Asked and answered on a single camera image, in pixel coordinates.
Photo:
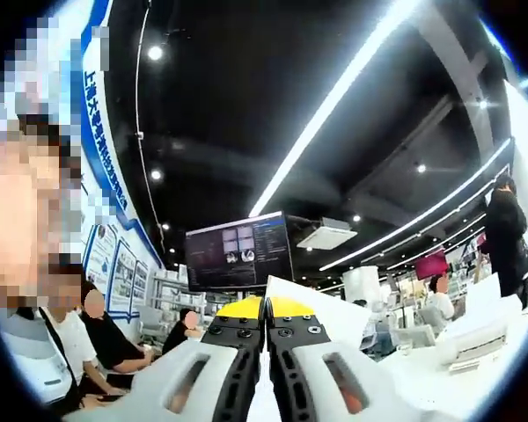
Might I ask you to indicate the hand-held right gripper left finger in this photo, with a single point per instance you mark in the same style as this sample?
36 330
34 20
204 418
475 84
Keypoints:
176 378

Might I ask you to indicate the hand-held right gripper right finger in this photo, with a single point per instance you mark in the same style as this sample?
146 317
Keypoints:
317 365

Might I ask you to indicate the single white paper sheet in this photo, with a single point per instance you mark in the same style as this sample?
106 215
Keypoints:
317 316

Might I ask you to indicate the white storage shelf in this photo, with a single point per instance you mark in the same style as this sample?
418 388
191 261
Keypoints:
180 290

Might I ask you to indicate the clear glass cup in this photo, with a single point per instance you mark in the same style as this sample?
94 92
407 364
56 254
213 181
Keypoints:
403 348

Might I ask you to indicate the ceiling air conditioner unit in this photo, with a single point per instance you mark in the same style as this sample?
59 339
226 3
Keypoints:
327 233

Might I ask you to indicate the large hanging display screen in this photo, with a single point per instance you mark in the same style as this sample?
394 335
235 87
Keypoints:
237 255

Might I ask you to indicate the white plastic chair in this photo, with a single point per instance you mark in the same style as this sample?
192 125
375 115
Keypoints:
31 351

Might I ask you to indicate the red display screen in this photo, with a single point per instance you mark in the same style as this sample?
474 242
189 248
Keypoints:
431 264

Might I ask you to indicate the white printer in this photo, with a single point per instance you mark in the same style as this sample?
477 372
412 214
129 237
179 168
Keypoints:
471 343

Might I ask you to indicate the long ceiling light strip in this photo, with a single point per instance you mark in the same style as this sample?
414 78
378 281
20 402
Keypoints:
334 101
422 215

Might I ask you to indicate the white blue wall display board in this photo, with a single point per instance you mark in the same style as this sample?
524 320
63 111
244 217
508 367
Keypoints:
97 154

